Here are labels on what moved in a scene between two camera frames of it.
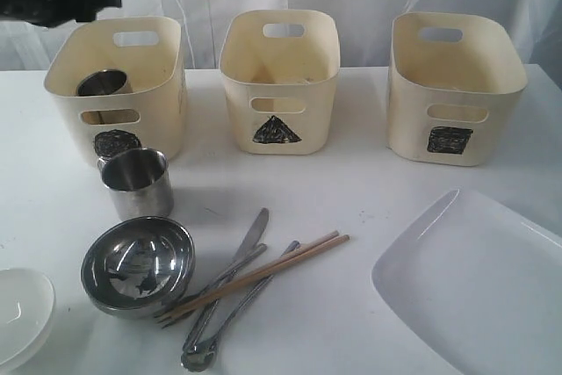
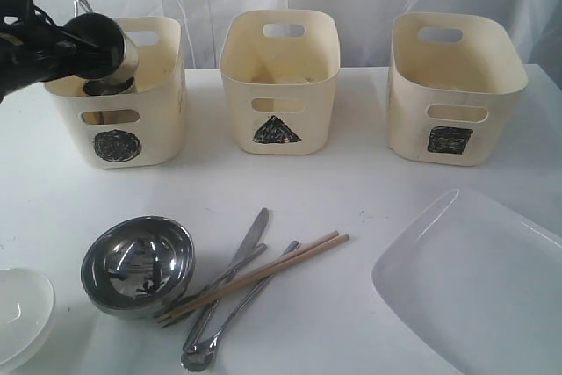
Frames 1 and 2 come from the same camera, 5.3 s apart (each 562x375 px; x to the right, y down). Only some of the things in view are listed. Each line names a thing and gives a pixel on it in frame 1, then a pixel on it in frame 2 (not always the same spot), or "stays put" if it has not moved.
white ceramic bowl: (27, 310) stays put
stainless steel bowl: (135, 266) stays put
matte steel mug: (139, 182) → (129, 66)
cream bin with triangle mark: (279, 68) stays put
